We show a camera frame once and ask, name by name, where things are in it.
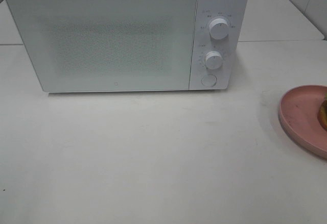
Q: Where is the round white door button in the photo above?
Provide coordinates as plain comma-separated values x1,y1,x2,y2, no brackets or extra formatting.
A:
201,74,217,87

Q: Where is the white microwave door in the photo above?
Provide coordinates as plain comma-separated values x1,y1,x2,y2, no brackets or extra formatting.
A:
7,0,197,92

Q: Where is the pink round plate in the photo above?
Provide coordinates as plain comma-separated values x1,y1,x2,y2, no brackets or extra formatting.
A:
278,85,326,159

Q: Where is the burger with lettuce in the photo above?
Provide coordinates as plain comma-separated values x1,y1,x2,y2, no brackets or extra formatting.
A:
317,96,327,130

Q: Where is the lower white timer knob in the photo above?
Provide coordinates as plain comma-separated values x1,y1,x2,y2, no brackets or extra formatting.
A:
204,51,223,70

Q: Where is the upper white power knob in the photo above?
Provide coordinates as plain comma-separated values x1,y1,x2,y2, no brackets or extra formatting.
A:
208,16,230,40

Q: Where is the white microwave oven body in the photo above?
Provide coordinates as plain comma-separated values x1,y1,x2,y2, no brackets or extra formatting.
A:
5,0,247,93

